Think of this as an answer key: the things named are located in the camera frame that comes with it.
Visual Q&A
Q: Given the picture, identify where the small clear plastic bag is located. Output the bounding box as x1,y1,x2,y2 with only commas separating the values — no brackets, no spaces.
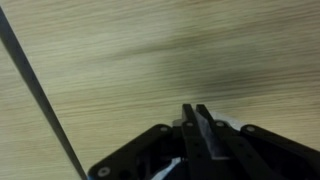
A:
151,111,245,180

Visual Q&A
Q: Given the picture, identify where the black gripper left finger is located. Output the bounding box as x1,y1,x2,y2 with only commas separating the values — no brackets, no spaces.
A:
88,104,214,180

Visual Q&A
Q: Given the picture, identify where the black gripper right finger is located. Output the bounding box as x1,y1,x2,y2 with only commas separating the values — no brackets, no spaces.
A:
196,104,320,180

